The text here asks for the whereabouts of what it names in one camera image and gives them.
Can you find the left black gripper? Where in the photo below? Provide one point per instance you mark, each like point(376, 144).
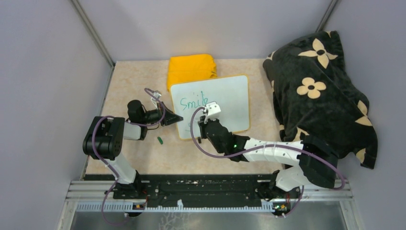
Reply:
point(170, 117)

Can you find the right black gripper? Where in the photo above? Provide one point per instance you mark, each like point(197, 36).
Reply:
point(203, 125)

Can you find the green marker cap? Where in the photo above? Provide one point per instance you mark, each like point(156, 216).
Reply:
point(160, 140)

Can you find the yellow-framed whiteboard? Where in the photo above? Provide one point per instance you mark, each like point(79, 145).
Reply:
point(230, 93)

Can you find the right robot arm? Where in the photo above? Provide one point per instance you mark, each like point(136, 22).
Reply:
point(310, 161)

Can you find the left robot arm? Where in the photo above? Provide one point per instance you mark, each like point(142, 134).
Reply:
point(104, 142)

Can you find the folded yellow cloth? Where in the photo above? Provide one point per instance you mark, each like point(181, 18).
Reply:
point(182, 69)

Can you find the black floral blanket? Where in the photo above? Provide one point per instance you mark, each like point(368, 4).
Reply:
point(314, 96)

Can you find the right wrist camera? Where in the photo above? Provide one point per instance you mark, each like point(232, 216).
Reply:
point(211, 111)

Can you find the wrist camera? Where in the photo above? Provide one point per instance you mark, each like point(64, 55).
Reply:
point(211, 111)
point(155, 98)

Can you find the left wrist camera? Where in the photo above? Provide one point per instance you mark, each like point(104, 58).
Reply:
point(155, 98)

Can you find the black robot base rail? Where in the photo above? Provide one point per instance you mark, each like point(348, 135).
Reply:
point(208, 192)

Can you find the left metal corner post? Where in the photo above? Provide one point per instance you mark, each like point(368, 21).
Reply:
point(92, 32)

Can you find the metal corner post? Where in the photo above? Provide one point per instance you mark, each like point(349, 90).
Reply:
point(326, 16)
point(92, 32)

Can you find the right metal corner post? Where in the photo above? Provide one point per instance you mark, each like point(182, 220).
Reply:
point(326, 16)

